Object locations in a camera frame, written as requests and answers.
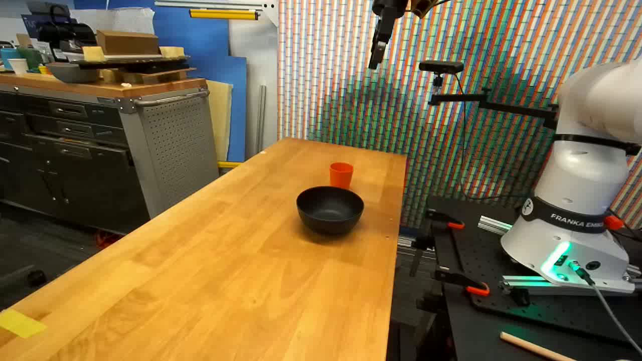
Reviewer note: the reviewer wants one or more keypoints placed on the red knob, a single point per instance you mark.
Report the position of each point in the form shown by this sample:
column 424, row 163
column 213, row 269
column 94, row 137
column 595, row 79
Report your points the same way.
column 615, row 224

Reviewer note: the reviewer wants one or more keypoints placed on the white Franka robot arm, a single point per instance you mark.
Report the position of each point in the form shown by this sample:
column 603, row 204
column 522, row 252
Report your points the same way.
column 589, row 188

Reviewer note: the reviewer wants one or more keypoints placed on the beige board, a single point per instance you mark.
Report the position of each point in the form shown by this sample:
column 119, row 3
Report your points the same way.
column 221, row 120

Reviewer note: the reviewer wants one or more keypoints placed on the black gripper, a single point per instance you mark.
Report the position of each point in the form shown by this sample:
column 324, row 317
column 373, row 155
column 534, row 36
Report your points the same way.
column 390, row 15

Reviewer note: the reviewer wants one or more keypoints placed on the brown wooden box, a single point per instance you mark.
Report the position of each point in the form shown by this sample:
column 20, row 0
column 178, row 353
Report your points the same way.
column 127, row 42

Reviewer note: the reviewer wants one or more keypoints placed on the grey metal tool cabinet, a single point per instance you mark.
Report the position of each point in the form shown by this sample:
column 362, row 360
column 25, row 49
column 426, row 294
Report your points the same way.
column 81, row 153

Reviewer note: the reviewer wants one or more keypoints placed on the wooden dowel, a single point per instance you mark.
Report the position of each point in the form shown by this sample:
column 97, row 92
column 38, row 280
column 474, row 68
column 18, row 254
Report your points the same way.
column 534, row 347

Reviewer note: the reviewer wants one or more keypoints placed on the yellow sticky note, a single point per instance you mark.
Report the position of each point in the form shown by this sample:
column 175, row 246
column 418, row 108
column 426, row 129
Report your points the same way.
column 20, row 324

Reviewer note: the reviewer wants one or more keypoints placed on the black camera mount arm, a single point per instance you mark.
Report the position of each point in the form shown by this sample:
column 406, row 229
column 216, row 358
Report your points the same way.
column 494, row 103

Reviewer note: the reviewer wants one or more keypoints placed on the tan wrist camera mount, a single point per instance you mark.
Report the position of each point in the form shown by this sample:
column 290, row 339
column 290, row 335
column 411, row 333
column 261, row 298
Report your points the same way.
column 428, row 5

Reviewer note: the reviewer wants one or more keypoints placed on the blue board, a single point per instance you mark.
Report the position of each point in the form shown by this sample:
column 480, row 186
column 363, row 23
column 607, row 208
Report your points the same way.
column 201, row 47

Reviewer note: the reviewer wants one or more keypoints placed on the yellow spirit level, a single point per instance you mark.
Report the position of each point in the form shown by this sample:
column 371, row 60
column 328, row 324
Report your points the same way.
column 223, row 15

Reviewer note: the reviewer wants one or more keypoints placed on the black bowl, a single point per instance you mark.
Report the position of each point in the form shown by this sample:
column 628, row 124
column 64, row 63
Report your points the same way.
column 329, row 212

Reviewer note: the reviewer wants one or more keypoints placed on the white cup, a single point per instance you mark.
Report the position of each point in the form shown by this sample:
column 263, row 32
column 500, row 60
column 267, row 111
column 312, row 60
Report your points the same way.
column 18, row 64

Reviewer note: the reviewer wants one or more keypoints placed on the black exterior camera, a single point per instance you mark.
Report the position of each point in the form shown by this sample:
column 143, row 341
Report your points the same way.
column 443, row 66

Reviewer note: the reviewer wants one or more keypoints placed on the aluminium rail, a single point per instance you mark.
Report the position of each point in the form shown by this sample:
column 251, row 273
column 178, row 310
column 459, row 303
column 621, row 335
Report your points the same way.
column 534, row 282

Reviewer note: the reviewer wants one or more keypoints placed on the black bulky equipment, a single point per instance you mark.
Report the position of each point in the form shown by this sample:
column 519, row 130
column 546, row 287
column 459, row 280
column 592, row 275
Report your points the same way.
column 61, row 27

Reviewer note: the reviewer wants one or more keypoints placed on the orange plastic cup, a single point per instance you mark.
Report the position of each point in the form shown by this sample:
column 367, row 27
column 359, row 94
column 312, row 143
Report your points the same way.
column 341, row 175

